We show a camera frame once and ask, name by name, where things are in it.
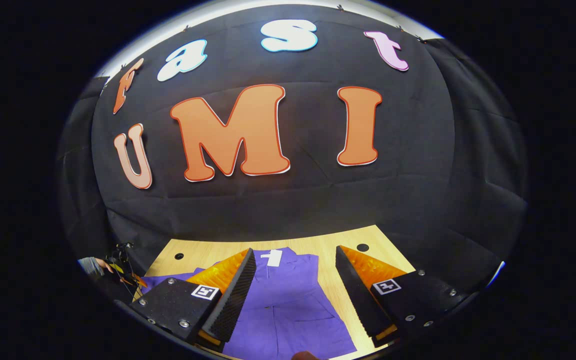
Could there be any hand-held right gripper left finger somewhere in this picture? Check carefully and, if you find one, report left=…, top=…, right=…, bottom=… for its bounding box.
left=127, top=247, right=258, bottom=353

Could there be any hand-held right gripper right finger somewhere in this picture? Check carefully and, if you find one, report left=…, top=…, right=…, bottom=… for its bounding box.
left=335, top=245, right=471, bottom=348

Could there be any purple shirt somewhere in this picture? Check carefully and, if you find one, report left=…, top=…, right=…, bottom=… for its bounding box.
left=140, top=246, right=358, bottom=360

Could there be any black backdrop cloth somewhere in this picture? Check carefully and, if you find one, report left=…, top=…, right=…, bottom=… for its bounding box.
left=58, top=4, right=528, bottom=296

